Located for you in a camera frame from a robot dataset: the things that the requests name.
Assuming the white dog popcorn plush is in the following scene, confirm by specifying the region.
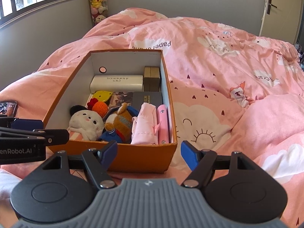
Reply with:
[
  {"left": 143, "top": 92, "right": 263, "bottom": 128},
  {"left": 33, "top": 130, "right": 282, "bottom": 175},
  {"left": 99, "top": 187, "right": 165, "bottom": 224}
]
[{"left": 68, "top": 105, "right": 105, "bottom": 141}]

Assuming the brown dog sailor plush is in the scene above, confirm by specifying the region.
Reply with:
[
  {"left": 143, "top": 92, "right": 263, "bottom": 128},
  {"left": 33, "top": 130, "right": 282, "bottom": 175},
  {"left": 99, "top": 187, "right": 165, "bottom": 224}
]
[{"left": 97, "top": 103, "right": 139, "bottom": 144}]

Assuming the pink notebook case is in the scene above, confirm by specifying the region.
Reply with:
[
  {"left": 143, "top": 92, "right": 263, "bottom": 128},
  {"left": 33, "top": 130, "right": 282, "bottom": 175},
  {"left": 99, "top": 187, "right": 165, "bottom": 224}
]
[{"left": 157, "top": 104, "right": 169, "bottom": 145}]

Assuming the orange red crochet toy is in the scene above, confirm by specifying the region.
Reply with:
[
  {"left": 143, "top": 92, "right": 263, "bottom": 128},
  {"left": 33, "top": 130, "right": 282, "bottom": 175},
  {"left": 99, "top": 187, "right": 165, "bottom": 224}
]
[{"left": 87, "top": 98, "right": 108, "bottom": 118}]

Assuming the pink fabric pouch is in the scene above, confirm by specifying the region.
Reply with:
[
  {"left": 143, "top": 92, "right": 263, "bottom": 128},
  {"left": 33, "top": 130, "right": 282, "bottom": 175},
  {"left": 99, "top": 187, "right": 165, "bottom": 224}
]
[{"left": 131, "top": 102, "right": 159, "bottom": 145}]

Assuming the dark grey book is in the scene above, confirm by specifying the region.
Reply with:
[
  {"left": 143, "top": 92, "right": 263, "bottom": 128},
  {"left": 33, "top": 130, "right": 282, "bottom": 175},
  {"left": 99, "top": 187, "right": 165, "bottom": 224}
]
[{"left": 131, "top": 92, "right": 163, "bottom": 111}]

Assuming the white rectangular box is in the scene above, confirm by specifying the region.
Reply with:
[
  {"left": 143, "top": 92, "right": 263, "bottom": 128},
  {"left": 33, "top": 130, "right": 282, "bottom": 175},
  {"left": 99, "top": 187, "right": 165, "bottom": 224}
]
[{"left": 90, "top": 75, "right": 143, "bottom": 93}]

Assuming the brown cardboard small box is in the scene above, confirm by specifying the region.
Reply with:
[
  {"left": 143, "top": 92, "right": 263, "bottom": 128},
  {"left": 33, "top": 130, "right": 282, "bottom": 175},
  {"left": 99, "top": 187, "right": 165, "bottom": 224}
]
[{"left": 143, "top": 66, "right": 161, "bottom": 92}]

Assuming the anime art card pack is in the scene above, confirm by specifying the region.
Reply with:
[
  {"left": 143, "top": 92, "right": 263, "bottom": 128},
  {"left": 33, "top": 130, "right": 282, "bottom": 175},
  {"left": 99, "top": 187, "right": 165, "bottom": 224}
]
[{"left": 108, "top": 92, "right": 133, "bottom": 109}]

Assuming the white bedroom door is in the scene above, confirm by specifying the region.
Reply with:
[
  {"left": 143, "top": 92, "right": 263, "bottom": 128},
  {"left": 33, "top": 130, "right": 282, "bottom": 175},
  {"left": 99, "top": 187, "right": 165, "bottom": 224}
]
[{"left": 259, "top": 0, "right": 303, "bottom": 44}]

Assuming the person left hand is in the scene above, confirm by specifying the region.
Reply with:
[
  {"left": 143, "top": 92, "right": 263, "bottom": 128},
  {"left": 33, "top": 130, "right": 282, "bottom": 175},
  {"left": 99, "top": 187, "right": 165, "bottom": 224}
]
[{"left": 1, "top": 169, "right": 21, "bottom": 227}]

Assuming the smartphone on left gripper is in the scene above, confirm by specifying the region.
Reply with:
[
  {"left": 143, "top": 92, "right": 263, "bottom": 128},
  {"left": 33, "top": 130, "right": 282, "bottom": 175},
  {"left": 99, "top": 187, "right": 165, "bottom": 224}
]
[{"left": 0, "top": 101, "right": 18, "bottom": 117}]

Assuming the orange cardboard storage box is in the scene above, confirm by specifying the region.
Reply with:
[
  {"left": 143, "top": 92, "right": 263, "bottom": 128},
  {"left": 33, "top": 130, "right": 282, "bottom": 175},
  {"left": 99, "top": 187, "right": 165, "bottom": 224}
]
[{"left": 43, "top": 49, "right": 177, "bottom": 173}]

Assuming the pink patterned duvet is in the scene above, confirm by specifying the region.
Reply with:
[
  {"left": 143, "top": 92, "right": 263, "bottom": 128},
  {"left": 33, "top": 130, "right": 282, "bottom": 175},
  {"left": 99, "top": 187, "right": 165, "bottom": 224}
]
[{"left": 1, "top": 8, "right": 303, "bottom": 227}]

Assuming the hanging plush toy organizer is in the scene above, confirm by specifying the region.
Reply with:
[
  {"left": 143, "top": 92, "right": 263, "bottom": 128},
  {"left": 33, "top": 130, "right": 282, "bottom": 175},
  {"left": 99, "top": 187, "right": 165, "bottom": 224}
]
[{"left": 89, "top": 0, "right": 108, "bottom": 25}]

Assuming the black door handle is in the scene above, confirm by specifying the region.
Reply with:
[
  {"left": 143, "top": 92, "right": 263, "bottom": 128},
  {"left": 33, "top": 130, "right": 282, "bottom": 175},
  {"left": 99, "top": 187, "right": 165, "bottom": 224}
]
[{"left": 266, "top": 0, "right": 277, "bottom": 14}]

